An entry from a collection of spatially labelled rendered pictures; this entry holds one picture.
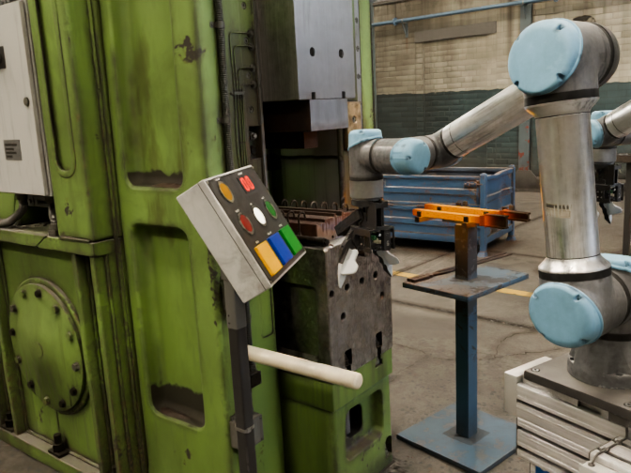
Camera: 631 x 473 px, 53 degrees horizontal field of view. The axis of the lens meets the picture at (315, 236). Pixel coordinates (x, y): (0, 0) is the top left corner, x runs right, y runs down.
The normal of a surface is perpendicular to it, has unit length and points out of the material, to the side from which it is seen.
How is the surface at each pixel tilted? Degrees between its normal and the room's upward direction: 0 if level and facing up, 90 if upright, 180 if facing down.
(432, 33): 90
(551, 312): 98
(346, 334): 90
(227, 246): 90
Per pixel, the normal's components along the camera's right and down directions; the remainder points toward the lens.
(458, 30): -0.66, 0.18
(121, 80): 0.71, 0.11
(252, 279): -0.22, 0.21
